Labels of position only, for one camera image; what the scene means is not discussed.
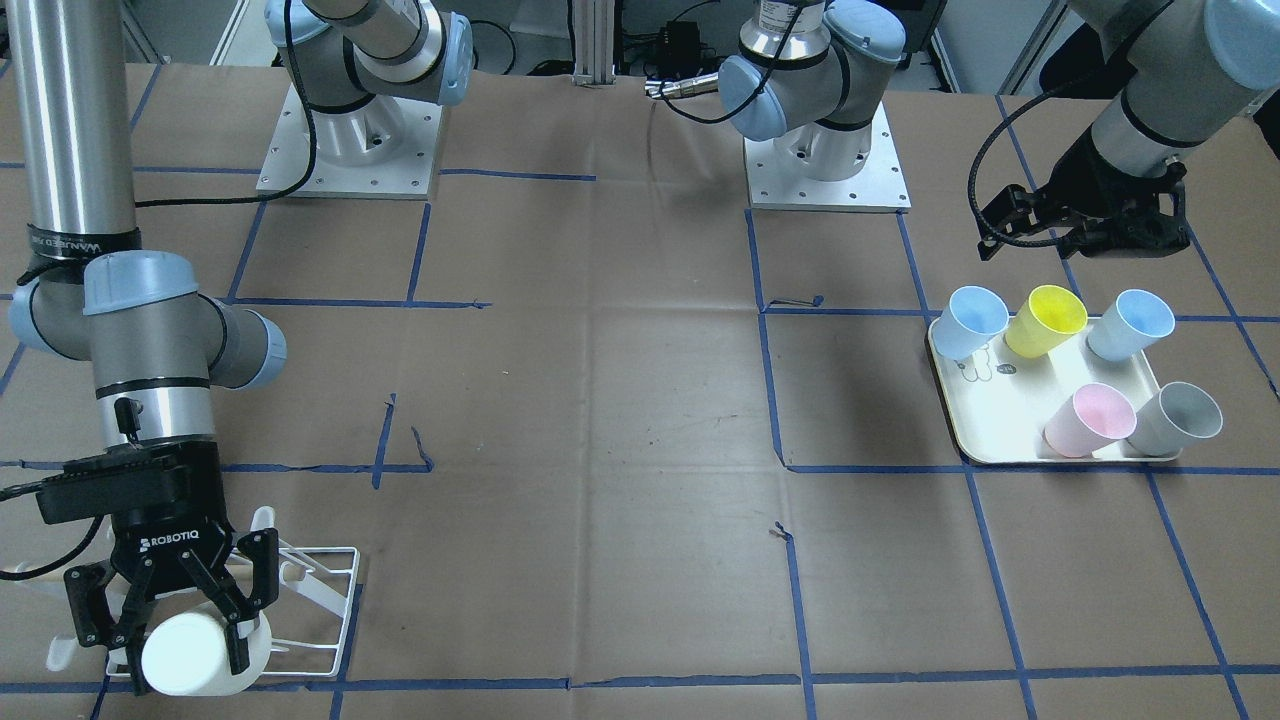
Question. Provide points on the pink ikea cup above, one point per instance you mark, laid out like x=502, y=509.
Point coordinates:
x=1095, y=416

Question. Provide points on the yellow ikea cup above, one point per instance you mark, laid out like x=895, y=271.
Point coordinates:
x=1050, y=316

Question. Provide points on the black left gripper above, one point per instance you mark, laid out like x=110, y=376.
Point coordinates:
x=1082, y=172

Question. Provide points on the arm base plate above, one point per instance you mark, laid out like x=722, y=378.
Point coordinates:
x=820, y=169
x=387, y=150

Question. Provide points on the light blue ikea cup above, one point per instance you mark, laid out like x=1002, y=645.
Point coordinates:
x=973, y=316
x=1136, y=320

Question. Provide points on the cream plastic tray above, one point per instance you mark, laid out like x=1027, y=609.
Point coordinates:
x=998, y=403

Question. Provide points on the aluminium frame post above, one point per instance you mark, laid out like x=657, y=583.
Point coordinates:
x=593, y=39

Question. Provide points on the white wire cup rack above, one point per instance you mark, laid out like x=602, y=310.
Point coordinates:
x=309, y=622

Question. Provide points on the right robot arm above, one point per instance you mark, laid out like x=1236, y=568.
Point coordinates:
x=157, y=344

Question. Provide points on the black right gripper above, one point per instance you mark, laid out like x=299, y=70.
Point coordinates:
x=178, y=520

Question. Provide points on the white ikea cup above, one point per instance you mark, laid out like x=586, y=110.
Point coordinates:
x=186, y=655

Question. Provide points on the grey ikea cup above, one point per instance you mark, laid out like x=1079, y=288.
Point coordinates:
x=1178, y=416

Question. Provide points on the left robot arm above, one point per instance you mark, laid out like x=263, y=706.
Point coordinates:
x=805, y=91

